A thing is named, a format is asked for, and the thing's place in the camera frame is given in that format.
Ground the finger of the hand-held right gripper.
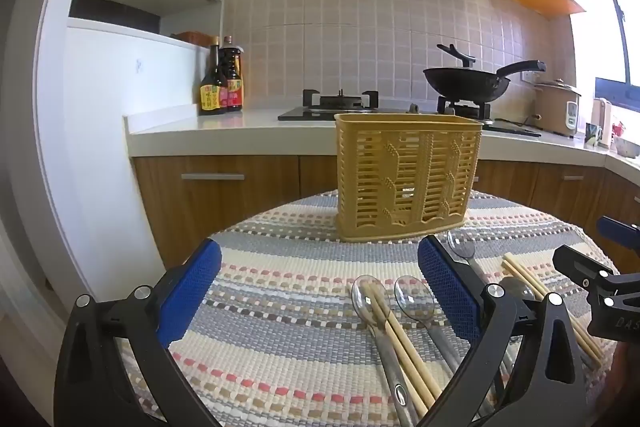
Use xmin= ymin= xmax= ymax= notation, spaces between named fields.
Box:
xmin=552 ymin=244 xmax=620 ymax=297
xmin=596 ymin=216 xmax=640 ymax=258

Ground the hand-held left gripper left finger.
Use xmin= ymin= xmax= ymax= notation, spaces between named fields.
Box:
xmin=54 ymin=238 xmax=223 ymax=427

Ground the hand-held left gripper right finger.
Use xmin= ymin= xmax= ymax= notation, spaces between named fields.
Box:
xmin=417 ymin=235 xmax=589 ymax=427

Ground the stainless steel spoon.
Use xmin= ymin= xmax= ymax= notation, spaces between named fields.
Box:
xmin=446 ymin=230 xmax=488 ymax=285
xmin=500 ymin=276 xmax=537 ymax=304
xmin=394 ymin=275 xmax=468 ymax=375
xmin=351 ymin=275 xmax=420 ymax=427

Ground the wooden chopstick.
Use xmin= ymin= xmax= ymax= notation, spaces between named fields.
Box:
xmin=371 ymin=283 xmax=445 ymax=400
xmin=361 ymin=284 xmax=432 ymax=413
xmin=506 ymin=253 xmax=604 ymax=359
xmin=501 ymin=257 xmax=599 ymax=369

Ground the yellow plastic utensil basket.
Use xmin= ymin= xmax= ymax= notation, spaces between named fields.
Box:
xmin=334 ymin=113 xmax=484 ymax=244

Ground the wooden base cabinet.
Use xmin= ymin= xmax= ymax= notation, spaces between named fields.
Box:
xmin=131 ymin=154 xmax=640 ymax=269

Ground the striped woven tablecloth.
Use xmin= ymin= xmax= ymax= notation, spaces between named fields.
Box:
xmin=115 ymin=189 xmax=621 ymax=427

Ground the white thermos jug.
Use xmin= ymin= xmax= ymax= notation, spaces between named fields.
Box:
xmin=593 ymin=97 xmax=614 ymax=148

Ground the beige rice cooker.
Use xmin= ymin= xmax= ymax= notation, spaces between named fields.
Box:
xmin=533 ymin=79 xmax=582 ymax=138

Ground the white kitchen countertop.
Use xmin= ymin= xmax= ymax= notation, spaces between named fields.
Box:
xmin=124 ymin=103 xmax=640 ymax=172

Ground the yellow label soy sauce bottle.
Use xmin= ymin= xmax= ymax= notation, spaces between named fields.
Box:
xmin=199 ymin=36 xmax=226 ymax=116

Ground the red label sauce bottle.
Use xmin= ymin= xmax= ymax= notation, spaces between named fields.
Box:
xmin=218 ymin=36 xmax=245 ymax=112

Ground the black wok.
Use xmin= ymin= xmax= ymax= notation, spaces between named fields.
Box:
xmin=423 ymin=60 xmax=547 ymax=104

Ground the dark framed window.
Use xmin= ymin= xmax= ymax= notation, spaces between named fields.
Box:
xmin=570 ymin=0 xmax=640 ymax=114

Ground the black glass gas stove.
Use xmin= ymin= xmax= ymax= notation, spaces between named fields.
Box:
xmin=277 ymin=89 xmax=543 ymax=138

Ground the black power cable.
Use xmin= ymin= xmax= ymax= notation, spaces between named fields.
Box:
xmin=492 ymin=116 xmax=542 ymax=130

